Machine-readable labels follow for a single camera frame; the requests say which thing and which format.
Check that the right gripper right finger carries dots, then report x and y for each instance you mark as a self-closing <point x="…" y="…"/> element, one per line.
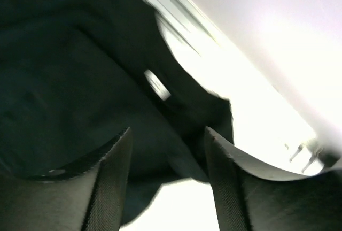
<point x="250" y="194"/>

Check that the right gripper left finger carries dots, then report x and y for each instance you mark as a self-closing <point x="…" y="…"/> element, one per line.
<point x="87" y="194"/>

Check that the black t shirt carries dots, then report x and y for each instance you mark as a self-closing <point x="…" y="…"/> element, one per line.
<point x="75" y="73"/>

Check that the right aluminium frame post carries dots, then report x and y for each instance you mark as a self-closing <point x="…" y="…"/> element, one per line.
<point x="215" y="61"/>

